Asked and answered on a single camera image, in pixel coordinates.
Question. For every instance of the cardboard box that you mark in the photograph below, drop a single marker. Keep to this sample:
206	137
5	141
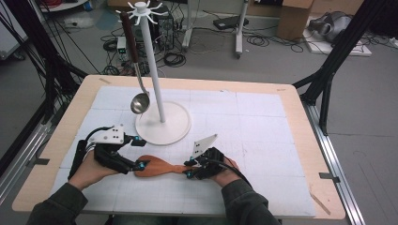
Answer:
294	20

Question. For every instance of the person's left hand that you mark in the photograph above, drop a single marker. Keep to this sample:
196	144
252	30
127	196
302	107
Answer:
89	172

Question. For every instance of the grey bag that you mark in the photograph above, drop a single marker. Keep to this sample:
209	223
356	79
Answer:
331	25

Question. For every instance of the person's right hand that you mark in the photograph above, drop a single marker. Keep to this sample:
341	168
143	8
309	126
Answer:
226	178

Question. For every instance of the aluminium rail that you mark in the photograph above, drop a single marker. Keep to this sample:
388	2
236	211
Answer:
22	156
331	162

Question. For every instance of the wooden rice spatula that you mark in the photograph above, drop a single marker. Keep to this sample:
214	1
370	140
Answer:
156	165

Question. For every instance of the white floor board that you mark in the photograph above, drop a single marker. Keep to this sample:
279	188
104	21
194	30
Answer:
344	48

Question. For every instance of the white grid mat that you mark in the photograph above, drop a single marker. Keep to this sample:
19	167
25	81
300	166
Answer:
250	140

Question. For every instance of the white utensil rack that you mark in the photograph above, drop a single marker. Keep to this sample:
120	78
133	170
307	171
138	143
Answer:
155	78

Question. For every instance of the black computer tower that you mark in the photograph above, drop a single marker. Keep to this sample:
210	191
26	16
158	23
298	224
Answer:
165	31

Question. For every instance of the small white power supply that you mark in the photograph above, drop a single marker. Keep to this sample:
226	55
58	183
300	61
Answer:
122	47

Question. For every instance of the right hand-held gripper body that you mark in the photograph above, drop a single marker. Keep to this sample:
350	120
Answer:
209	162

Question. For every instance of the white metal stand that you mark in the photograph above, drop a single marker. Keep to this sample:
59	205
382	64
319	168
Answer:
241	31
188	28

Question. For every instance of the white round table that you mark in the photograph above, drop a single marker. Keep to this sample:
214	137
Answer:
62	4

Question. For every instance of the flat black case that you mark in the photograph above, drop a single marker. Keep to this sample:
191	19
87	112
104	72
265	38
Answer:
230	22

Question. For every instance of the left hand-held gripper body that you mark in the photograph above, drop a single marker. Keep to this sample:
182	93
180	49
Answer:
109	146

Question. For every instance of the white cabinet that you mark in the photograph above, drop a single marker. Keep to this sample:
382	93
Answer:
9	37

